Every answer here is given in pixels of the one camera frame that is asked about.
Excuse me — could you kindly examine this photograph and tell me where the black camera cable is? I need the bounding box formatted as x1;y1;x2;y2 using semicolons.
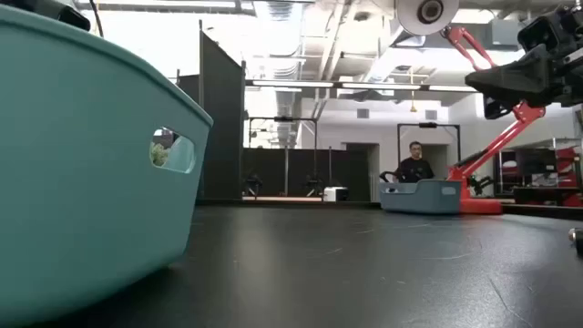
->
87;0;105;38

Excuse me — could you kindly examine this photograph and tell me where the red tool cart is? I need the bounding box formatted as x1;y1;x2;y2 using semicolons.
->
498;145;583;207

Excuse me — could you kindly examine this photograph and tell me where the red desk lamp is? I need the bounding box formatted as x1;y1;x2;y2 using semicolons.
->
394;0;547;215

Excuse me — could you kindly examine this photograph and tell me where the black partition panel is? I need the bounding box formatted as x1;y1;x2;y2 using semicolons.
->
175;20;248;201

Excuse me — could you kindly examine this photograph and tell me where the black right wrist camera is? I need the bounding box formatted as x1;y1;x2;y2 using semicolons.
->
517;12;565;54

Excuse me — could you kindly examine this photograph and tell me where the white box device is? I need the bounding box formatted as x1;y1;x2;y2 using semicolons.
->
322;186;350;203

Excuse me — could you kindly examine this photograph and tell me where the black low partition wall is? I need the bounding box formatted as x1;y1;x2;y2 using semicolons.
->
240;146;373;202

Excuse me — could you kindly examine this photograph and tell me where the ceiling light strip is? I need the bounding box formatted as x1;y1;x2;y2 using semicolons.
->
341;82;423;90
427;84;479;93
251;80;334;88

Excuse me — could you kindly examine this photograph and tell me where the black metal frame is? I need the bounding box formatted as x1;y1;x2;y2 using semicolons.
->
248;117;319;198
396;121;462;181

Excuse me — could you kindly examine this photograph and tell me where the person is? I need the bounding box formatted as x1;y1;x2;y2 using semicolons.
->
394;140;436;184

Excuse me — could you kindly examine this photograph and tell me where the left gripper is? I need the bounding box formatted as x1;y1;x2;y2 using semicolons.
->
0;0;92;32

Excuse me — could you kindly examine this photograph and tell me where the blue-grey plastic bin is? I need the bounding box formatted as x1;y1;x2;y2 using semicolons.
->
379;179;463;215

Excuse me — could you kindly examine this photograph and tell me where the teal plastic bin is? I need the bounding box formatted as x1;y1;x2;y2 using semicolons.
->
0;4;214;327

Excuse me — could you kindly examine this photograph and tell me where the green artificial plant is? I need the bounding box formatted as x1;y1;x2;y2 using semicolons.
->
149;141;171;168

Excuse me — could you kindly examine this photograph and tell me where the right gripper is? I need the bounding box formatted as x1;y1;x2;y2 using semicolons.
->
465;4;583;121

